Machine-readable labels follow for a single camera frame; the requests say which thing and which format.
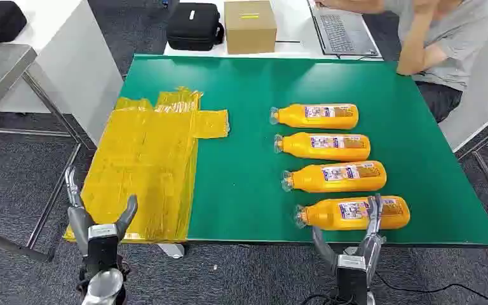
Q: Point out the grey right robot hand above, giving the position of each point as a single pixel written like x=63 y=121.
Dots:
x=373 y=248

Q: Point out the person's right hand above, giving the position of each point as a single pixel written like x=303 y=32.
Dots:
x=322 y=3

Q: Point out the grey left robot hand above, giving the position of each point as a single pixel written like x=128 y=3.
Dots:
x=80 y=223

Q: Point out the orange drink bottle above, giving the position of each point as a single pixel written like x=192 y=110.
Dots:
x=298 y=148
x=294 y=121
x=311 y=180
x=328 y=219

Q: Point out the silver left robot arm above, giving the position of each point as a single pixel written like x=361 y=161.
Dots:
x=103 y=290

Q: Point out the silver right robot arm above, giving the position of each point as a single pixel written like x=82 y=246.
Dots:
x=370 y=299

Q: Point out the white desk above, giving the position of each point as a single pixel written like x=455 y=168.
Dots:
x=293 y=25

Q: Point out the grey laptop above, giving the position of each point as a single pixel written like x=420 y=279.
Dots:
x=345 y=33

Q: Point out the thin black pen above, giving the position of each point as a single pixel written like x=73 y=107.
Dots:
x=288 y=41

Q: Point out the brown cardboard box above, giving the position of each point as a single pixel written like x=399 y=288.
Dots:
x=250 y=35

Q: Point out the yellow plastic sheet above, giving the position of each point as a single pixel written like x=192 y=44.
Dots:
x=143 y=168

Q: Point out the white table foot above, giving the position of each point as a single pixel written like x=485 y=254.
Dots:
x=172 y=250

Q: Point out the black case with white label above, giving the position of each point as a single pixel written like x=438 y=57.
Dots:
x=193 y=29

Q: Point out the person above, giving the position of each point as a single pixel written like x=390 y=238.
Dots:
x=450 y=38

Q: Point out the green table mat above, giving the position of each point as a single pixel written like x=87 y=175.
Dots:
x=248 y=168

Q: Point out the white panel table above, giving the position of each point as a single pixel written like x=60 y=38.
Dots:
x=80 y=71

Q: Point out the white table with steel legs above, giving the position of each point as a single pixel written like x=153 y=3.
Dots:
x=484 y=92

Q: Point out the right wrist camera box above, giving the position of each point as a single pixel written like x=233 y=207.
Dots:
x=351 y=278

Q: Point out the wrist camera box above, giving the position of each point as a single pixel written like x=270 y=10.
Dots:
x=103 y=252
x=351 y=278

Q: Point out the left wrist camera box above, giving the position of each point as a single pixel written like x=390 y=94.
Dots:
x=103 y=252

